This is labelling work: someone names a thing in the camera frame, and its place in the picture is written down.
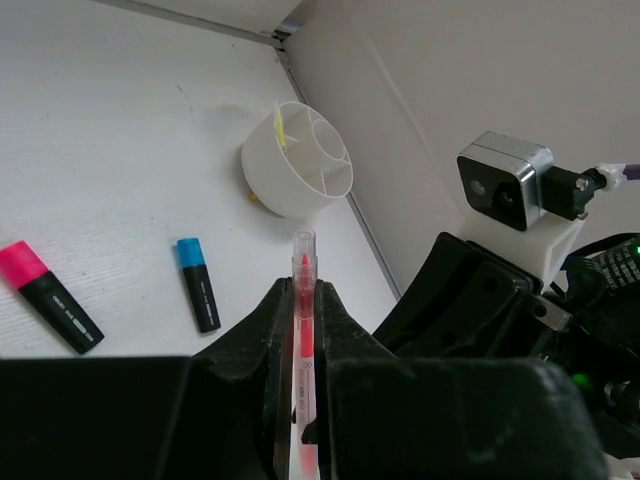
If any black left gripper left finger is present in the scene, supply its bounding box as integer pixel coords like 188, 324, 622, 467
1, 278, 293, 479

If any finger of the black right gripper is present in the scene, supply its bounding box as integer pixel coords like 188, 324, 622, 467
374, 232, 543, 358

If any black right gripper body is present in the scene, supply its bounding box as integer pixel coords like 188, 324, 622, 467
540, 233, 639, 459

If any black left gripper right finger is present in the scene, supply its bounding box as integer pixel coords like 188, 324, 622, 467
317, 281, 608, 479

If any red pink pen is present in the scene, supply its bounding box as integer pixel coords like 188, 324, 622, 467
292, 230, 318, 479

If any blue cap black highlighter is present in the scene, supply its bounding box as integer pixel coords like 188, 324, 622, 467
176, 238, 221, 334

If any pink cap black highlighter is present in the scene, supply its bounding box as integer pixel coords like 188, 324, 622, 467
1, 241, 105, 354

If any yellow pen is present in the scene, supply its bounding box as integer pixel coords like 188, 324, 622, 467
274, 100, 287, 152

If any white round divided container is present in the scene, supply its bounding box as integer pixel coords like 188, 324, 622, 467
241, 101, 353, 219

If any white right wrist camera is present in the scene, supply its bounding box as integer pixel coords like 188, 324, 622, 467
457, 131, 606, 290

